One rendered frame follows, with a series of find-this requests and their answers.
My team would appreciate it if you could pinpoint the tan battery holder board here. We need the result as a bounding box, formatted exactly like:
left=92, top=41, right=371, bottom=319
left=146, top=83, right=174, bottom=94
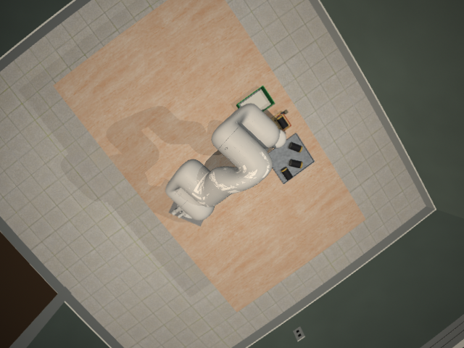
left=271, top=109, right=291, bottom=131

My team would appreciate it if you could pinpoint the black battery with gold end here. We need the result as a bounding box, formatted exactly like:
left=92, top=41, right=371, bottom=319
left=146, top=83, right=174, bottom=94
left=281, top=167, right=293, bottom=181
left=289, top=159, right=303, bottom=168
left=276, top=115, right=289, bottom=129
left=289, top=142, right=302, bottom=153

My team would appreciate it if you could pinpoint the green open-top box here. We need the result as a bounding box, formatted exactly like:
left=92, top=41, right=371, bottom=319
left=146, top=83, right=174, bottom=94
left=236, top=86, right=275, bottom=112

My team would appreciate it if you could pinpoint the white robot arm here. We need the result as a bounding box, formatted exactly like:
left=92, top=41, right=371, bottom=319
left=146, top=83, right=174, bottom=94
left=165, top=103, right=286, bottom=220

